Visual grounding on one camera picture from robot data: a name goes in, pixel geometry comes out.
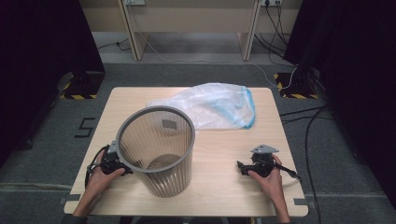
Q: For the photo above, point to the person's right hand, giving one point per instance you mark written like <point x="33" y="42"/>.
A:
<point x="274" y="183"/>

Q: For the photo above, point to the white wall socket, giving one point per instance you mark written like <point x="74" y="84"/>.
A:
<point x="134" y="2"/>
<point x="271" y="2"/>

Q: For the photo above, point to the grey table bracket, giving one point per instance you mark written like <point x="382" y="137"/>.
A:
<point x="70" y="198"/>
<point x="301" y="201"/>

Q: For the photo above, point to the black stand base hazard tape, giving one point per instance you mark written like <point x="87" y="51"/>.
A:
<point x="81" y="84"/>
<point x="295" y="88"/>

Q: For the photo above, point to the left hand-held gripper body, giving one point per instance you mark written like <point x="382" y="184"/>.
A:
<point x="109" y="161"/>

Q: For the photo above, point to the beige wooden desk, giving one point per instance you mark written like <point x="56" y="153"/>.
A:
<point x="193" y="20"/>

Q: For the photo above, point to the translucent grey ribbed waste bin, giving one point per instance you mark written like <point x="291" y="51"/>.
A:
<point x="168" y="180"/>

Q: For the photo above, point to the person's left hand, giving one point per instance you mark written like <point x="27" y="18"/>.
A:
<point x="99" y="180"/>

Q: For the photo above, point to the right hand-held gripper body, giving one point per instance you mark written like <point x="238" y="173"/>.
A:
<point x="263" y="163"/>

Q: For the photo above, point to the black curtain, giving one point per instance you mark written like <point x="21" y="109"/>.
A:
<point x="358" y="77"/>
<point x="37" y="62"/>

